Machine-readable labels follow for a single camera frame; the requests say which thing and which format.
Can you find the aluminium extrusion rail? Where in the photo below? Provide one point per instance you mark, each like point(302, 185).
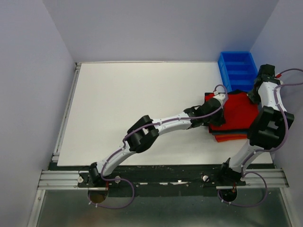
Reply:
point(274, 178)
point(58, 180)

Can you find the red t shirt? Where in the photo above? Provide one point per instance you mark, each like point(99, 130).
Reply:
point(239, 113)

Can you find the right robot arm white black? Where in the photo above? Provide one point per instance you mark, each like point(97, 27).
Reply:
point(269, 130)

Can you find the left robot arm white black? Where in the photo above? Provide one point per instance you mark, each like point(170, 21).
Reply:
point(141, 136)

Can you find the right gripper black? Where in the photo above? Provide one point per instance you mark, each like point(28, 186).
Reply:
point(255, 100)

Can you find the left aluminium extrusion rail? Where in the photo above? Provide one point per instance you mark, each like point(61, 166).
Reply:
point(58, 180)

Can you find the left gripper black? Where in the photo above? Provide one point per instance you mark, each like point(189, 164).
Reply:
point(220, 119)

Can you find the side aluminium table rail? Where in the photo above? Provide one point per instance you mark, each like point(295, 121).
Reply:
point(57, 148)

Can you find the black folded t shirt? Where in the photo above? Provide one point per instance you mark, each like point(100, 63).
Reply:
point(237, 91)

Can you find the blue plastic bin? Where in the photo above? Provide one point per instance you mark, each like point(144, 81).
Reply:
point(238, 70)

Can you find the right aluminium extrusion rail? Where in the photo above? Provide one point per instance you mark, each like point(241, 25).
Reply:
point(274, 178)

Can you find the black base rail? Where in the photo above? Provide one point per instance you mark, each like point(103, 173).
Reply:
point(155, 181)

